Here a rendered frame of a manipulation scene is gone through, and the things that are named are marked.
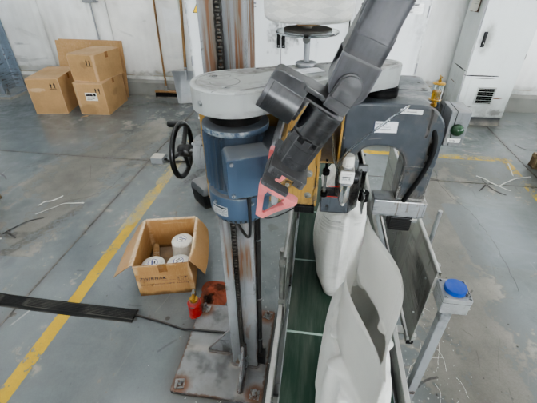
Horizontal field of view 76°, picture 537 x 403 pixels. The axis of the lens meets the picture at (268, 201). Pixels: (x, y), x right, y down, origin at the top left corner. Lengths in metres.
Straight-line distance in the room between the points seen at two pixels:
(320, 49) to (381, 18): 3.14
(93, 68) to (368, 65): 4.58
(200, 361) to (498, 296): 1.74
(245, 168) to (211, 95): 0.15
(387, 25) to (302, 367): 1.19
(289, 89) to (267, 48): 3.15
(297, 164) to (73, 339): 1.82
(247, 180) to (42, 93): 4.79
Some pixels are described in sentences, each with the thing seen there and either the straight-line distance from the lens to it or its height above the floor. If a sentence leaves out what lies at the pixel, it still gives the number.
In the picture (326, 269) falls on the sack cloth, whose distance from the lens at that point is 1.56.
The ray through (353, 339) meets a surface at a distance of 0.82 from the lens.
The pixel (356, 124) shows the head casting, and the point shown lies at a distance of 0.91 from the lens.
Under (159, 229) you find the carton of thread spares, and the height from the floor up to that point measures 0.16.
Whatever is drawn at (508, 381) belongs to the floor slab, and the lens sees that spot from 2.15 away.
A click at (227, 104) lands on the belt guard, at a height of 1.40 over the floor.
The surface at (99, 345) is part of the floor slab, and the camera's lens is 2.11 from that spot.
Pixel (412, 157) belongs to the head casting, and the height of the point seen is 1.20.
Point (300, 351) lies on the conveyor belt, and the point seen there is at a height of 0.38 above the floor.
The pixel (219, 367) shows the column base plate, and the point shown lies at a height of 0.02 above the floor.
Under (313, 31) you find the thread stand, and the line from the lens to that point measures 0.69.
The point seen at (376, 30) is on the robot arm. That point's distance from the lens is 0.50.
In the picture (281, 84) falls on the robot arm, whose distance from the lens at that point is 0.52.
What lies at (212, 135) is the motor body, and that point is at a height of 1.32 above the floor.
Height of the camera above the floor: 1.62
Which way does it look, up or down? 35 degrees down
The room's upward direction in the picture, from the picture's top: straight up
